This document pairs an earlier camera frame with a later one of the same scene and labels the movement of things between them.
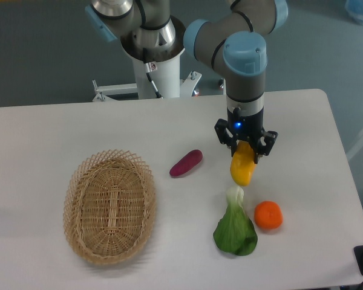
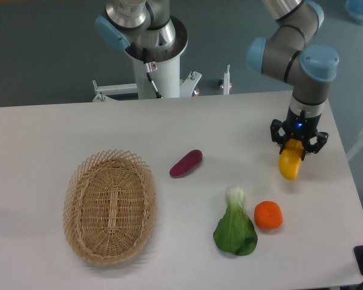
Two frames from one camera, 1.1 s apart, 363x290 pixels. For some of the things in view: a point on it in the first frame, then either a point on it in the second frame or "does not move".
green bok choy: [235, 232] does not move
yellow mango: [242, 164] to [290, 160]
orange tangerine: [268, 215] does not move
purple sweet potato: [187, 163] does not move
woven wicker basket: [109, 206] does not move
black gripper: [248, 128] to [302, 127]
